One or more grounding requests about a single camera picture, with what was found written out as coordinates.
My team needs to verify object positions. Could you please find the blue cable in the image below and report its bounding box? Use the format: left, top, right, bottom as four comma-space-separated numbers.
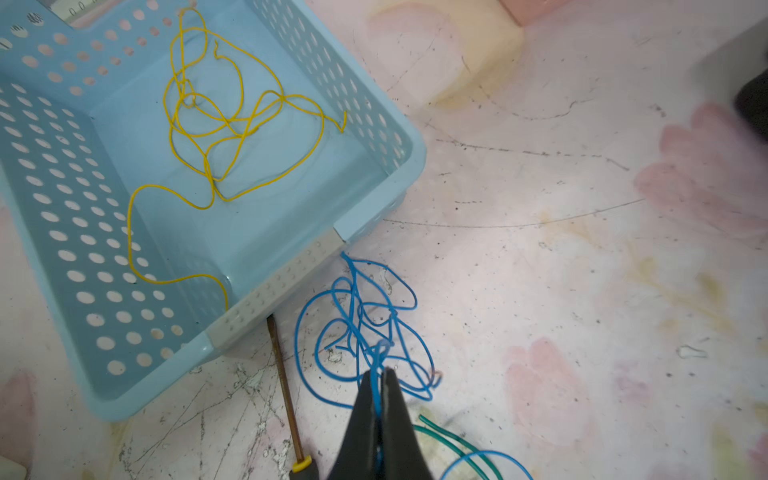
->
293, 251, 444, 412
440, 449, 535, 480

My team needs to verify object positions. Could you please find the blue perforated basket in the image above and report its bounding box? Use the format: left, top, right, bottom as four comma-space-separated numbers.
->
1, 1, 426, 421

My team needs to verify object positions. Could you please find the black case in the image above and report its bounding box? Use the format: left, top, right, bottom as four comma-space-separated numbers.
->
734, 83, 767, 141

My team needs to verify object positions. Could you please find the black yellow screwdriver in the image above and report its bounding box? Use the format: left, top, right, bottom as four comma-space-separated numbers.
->
267, 315, 320, 480

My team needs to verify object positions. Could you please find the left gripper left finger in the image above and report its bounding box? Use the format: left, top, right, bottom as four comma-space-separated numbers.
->
327, 372, 379, 480

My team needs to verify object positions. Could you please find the pink perforated basket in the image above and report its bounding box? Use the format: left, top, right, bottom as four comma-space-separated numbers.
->
501, 0, 569, 26

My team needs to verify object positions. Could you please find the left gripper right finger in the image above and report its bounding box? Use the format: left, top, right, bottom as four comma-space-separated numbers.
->
379, 368, 433, 480

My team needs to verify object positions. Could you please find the yellow cable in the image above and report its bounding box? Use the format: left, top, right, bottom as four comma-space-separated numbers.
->
126, 5, 349, 312

